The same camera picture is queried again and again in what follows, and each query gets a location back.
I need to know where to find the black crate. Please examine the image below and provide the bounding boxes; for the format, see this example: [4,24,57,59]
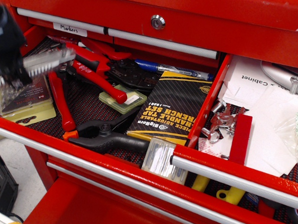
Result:
[0,156,18,215]

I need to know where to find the black spring clamp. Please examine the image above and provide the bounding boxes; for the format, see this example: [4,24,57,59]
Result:
[63,108,149,154]

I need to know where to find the red tool chest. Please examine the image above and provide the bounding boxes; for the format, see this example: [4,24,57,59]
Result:
[5,0,298,224]

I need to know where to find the red right open drawer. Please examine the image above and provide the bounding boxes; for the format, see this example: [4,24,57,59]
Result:
[166,49,298,223]

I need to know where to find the silver box cutter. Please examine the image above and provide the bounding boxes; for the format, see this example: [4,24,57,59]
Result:
[0,48,76,90]

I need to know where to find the red open drawer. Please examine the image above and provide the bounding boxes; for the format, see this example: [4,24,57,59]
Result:
[166,49,298,223]
[0,27,232,193]

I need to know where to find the red left open drawer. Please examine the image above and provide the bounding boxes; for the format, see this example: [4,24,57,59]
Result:
[0,27,232,193]

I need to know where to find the white red-print desiccant packet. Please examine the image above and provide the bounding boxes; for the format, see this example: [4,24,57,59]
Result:
[198,136,233,160]

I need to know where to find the yellow tool handle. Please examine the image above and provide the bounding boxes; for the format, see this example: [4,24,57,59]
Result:
[192,175,211,192]

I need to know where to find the white cabinet manual paper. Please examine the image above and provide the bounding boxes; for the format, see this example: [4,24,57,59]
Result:
[219,55,298,177]

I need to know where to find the white markers label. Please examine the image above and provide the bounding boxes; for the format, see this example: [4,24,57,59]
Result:
[53,23,87,37]

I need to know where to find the silver bolt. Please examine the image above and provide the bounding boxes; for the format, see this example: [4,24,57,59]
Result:
[290,76,298,94]

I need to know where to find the red crimping tool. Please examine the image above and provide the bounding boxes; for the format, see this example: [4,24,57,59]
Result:
[65,38,160,104]

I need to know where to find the red wire stripper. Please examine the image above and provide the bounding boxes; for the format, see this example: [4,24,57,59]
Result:
[48,64,76,132]

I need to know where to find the red marker pen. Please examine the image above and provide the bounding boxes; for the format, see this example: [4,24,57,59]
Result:
[47,36,86,47]

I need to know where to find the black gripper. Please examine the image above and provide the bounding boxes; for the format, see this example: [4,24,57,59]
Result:
[0,5,32,89]

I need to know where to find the small yellow-green plastic case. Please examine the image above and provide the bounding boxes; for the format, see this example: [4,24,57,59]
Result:
[99,84,147,114]

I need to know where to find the black yellow tap wrench box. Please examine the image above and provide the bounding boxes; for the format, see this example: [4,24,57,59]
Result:
[127,71,212,145]

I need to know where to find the blue dry erase marker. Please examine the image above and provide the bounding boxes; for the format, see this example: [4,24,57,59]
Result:
[135,59,214,82]

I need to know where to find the drill bit set package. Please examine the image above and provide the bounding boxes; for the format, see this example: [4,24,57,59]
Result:
[0,76,56,126]

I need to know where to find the clear blade pack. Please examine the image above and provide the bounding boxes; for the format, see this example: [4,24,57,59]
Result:
[141,138,188,185]

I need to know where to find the red magnetic strip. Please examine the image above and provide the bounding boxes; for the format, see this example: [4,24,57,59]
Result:
[229,114,253,165]

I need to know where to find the silver cabinet lock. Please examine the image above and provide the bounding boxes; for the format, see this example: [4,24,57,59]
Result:
[151,15,165,30]

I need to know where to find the silver keys and bolts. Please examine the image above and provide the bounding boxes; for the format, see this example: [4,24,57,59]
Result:
[201,98,247,144]

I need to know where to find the yellow handled tool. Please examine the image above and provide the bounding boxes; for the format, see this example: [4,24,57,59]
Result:
[216,186,245,205]

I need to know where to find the silver drawer handle bar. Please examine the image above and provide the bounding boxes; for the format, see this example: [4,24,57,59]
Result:
[261,61,298,94]

